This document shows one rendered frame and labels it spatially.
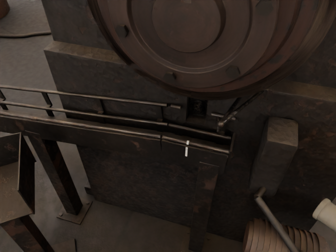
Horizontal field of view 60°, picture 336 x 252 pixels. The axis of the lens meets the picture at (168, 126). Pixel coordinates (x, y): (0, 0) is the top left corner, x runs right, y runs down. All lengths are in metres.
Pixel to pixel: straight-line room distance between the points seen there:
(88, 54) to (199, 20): 0.48
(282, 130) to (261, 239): 0.32
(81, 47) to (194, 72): 0.47
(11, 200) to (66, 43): 0.49
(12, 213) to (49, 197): 0.75
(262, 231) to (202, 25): 0.62
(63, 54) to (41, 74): 1.56
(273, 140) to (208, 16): 0.39
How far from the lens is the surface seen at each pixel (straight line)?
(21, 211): 0.91
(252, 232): 0.93
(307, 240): 0.95
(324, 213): 0.82
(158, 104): 0.87
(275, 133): 0.78
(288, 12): 0.54
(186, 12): 0.49
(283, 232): 0.89
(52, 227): 1.57
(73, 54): 0.92
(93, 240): 1.49
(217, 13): 0.48
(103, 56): 0.88
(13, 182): 0.98
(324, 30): 0.60
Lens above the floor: 1.33
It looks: 46 degrees down
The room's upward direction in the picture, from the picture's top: straight up
